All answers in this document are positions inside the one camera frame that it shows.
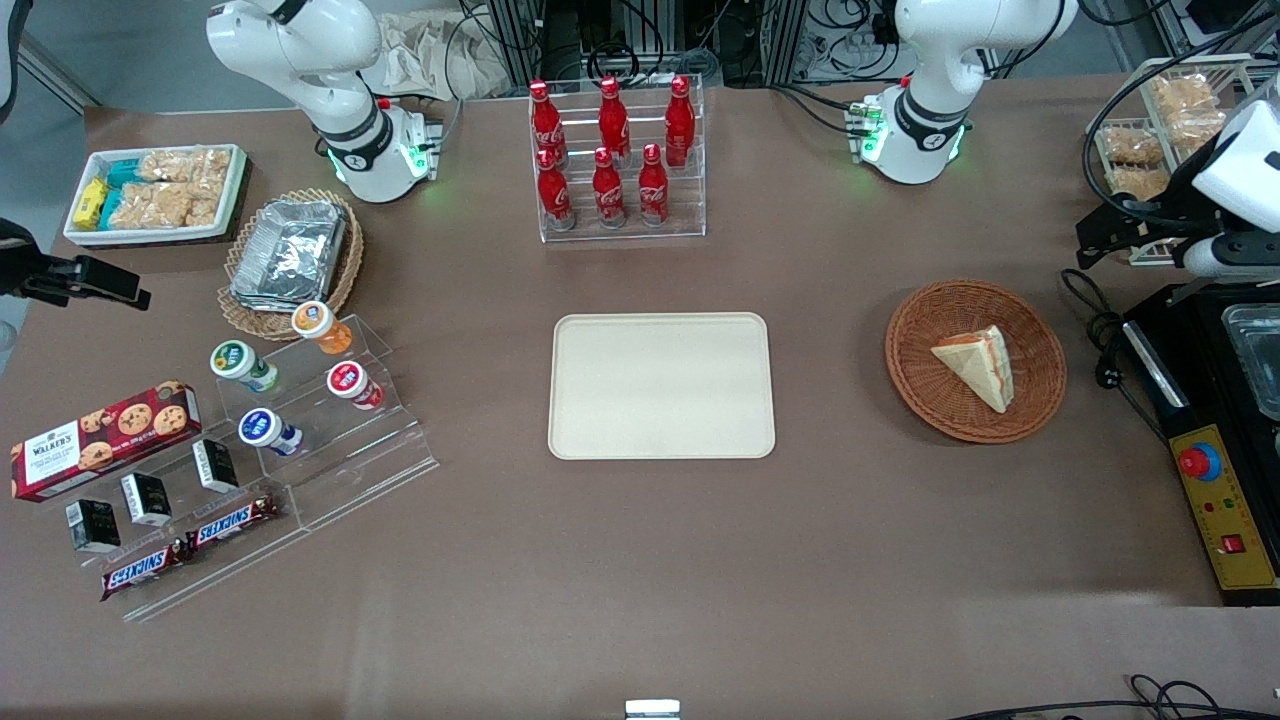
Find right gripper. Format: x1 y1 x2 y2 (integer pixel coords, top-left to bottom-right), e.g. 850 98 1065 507
0 217 152 311

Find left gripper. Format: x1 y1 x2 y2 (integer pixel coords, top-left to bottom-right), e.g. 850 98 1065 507
1076 197 1280 282

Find triangular sandwich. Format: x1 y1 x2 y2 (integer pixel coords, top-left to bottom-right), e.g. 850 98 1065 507
930 324 1015 415

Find oval light wicker basket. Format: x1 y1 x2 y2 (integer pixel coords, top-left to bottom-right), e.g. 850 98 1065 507
217 187 366 343

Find round brown wicker basket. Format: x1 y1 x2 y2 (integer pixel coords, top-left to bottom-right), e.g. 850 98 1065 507
884 278 1068 445

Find beige plastic tray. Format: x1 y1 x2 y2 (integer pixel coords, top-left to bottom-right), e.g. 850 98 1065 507
547 312 778 462

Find bagged fried snack pack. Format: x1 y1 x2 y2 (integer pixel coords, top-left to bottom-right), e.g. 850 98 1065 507
1097 124 1167 167
1107 164 1173 202
1147 74 1220 114
1164 107 1229 152

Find yellow snack pack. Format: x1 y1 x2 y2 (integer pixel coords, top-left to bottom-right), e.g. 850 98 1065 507
71 177 110 232

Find clear rice cracker pack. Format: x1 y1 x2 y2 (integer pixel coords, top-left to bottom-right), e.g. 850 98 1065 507
108 182 223 231
137 148 234 185

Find white rectangular snack bin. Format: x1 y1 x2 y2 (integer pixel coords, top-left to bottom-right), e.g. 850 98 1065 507
62 143 250 248

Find green lid yogurt cup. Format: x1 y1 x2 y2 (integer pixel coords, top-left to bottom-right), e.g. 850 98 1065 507
209 340 280 394

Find black machine with yellow panel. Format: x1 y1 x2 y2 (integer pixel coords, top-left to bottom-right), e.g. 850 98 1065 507
1121 282 1280 608

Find red Walkers cookie box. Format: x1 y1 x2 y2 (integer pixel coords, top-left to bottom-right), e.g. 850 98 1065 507
9 379 204 504

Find clear plastic container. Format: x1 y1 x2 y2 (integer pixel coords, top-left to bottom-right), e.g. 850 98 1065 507
1221 304 1280 422

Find stacked foil containers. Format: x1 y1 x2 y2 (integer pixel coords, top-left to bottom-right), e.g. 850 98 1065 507
229 199 349 310

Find small black box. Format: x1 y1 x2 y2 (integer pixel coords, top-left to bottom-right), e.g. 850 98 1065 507
65 498 122 555
191 438 240 495
120 472 174 528

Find blue lid yogurt cup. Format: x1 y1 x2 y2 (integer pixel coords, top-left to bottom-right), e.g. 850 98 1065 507
237 407 304 458

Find orange lid yogurt cup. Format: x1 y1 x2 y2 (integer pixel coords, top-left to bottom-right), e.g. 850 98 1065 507
291 300 354 357

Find red emergency stop button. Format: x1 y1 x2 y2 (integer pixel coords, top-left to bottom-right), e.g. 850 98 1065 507
1177 441 1224 484

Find black chair edge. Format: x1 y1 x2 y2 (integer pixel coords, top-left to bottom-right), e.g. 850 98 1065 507
0 0 37 125

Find red lid yogurt cup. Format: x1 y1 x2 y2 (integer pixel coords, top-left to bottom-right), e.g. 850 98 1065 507
326 361 386 412

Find Snickers bar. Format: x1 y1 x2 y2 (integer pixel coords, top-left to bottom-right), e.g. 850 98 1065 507
184 494 282 554
99 544 192 602

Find clear acrylic step display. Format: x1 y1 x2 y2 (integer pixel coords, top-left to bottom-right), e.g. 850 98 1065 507
214 314 440 532
38 438 313 624

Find crumpled beige cloth bag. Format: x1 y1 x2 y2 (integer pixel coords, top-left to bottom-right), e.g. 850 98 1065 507
362 9 513 102

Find clear acrylic bottle rack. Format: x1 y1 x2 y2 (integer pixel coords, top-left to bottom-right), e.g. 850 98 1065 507
529 73 708 245

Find red cola bottle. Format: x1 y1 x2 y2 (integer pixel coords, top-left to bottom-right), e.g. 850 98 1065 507
536 148 577 233
528 79 567 166
597 76 632 163
637 143 670 228
664 75 697 169
591 146 627 230

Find white wire rack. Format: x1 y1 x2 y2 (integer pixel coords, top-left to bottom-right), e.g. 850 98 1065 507
1086 53 1280 267

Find black power cable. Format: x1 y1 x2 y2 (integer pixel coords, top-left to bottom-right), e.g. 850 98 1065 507
1059 267 1173 443

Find black floor cable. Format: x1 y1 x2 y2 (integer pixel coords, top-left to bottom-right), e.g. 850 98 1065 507
948 674 1280 720

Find aluminium frame with cables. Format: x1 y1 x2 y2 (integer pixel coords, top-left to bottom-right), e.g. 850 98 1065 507
455 0 901 91

